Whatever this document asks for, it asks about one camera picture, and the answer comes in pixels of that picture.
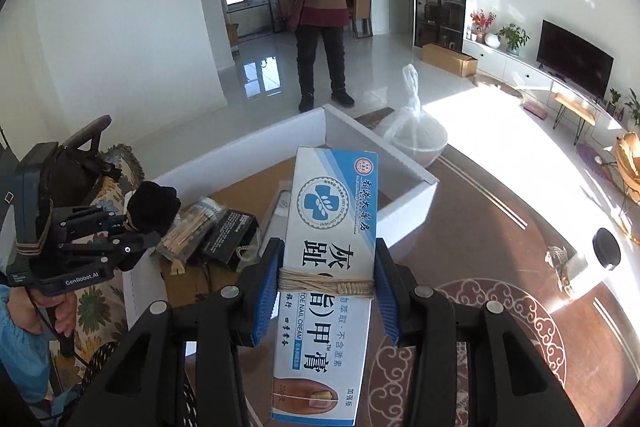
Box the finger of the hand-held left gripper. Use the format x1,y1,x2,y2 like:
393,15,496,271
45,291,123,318
60,233,161,271
62,202,132,233

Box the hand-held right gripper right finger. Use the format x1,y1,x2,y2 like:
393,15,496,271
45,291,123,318
375,237,571,427

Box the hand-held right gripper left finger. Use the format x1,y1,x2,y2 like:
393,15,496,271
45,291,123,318
82,237,286,427

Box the black scrunchie beaded white trim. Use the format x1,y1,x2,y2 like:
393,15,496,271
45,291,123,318
127,181,182,236

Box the bag of wooden chopsticks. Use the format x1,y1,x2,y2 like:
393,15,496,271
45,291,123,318
156,197,231,266

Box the white storage box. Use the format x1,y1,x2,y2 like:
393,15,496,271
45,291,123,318
122,103,440,338

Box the blue and white cream box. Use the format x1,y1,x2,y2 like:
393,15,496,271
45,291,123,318
271,147,379,427

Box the person's left forearm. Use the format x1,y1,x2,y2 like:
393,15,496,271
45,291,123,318
0,284,76,427

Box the brown patterned glass desktop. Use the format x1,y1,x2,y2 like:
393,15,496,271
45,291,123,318
185,104,640,427

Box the person's left hand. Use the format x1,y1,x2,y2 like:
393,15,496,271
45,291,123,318
9,291,79,342

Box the tan rubber band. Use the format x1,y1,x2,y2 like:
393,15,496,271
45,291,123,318
276,268,376,297

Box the black power adapter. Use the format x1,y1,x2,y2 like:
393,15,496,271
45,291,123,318
201,208,261,273

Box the chair with floral cushion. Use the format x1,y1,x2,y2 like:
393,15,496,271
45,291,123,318
50,116,151,408

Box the white plastic bag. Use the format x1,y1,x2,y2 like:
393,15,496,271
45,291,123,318
382,64,449,168

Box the clear plastic jar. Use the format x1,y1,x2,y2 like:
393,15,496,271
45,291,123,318
545,227,623,300

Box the brown cardboard box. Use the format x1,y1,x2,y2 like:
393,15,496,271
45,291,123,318
421,43,479,79

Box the white television console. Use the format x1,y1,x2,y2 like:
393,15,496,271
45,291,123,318
462,38,640,144

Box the small wooden bench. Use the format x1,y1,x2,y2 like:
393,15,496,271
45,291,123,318
552,92,599,146

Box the orange lounge chair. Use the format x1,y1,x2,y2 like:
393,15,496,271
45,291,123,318
612,132,640,208

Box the red flowers in white vase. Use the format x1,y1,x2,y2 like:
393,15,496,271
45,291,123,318
470,9,500,48

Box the green potted plant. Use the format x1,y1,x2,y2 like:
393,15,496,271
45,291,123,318
500,23,530,56

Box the black television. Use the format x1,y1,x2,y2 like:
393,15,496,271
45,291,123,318
536,19,615,100

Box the leafy potted plant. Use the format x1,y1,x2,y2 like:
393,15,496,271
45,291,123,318
625,88,640,128

